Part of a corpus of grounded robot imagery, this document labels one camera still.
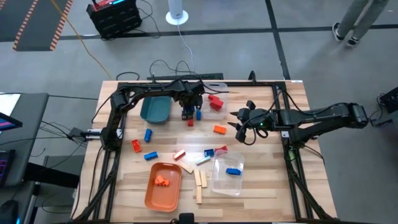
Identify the red wooden wedge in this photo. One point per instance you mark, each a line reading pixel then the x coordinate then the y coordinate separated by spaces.
pixel 190 123

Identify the orange plastic bin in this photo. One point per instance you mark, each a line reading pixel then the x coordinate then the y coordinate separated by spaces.
pixel 161 199

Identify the black equipment crate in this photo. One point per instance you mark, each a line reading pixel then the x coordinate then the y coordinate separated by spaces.
pixel 115 21

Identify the white sheet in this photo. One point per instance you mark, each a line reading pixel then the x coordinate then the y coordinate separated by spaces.
pixel 7 104

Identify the red blocks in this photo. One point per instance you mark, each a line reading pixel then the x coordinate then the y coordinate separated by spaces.
pixel 217 104
pixel 213 97

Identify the black power adapter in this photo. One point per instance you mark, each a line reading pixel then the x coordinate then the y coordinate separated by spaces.
pixel 75 133

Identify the black mat orange stripes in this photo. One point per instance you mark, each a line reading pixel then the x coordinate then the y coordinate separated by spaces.
pixel 9 21
pixel 40 25

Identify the silver mounting plate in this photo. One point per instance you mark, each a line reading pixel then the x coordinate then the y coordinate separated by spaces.
pixel 93 134
pixel 285 134

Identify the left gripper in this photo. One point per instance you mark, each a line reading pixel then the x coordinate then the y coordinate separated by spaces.
pixel 191 95

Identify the black rounded object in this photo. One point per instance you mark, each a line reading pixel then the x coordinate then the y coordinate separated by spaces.
pixel 186 218

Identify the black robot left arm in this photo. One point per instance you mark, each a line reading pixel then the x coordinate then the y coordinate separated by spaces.
pixel 146 90

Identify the pale bluish plank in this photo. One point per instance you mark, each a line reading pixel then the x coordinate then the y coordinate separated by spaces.
pixel 202 160

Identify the red wooden block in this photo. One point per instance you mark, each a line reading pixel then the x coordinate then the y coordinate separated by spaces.
pixel 221 149

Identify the clear plastic bin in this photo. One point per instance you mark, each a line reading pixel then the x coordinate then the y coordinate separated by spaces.
pixel 227 186
pixel 224 112

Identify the black beam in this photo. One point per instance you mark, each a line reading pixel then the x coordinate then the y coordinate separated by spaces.
pixel 49 175

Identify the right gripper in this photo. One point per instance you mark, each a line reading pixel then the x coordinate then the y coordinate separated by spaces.
pixel 256 119

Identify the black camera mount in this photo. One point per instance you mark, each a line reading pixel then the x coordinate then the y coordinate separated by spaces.
pixel 252 77

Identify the small orange Duplo brick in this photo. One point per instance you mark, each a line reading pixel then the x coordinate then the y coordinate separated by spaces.
pixel 159 180

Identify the black computer mouse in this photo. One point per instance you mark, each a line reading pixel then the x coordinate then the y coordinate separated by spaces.
pixel 8 211

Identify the dark grey desk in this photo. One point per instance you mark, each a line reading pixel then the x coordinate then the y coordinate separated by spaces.
pixel 31 130

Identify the teal plastic bin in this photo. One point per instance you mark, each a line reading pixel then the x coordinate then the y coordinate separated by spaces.
pixel 155 110

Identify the backlit keyboard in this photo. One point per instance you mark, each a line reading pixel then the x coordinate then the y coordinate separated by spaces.
pixel 4 168

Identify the black aluminium table frame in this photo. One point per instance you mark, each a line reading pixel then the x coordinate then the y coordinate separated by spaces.
pixel 242 84

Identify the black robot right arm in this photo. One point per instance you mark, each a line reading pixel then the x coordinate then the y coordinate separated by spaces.
pixel 311 116

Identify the white fan stand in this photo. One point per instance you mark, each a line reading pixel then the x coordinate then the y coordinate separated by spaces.
pixel 176 17

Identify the computer monitor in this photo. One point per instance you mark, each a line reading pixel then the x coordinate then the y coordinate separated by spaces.
pixel 7 123

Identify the black power strip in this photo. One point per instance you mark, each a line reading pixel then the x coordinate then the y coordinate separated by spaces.
pixel 202 76

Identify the person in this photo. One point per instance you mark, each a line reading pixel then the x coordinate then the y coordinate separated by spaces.
pixel 351 15

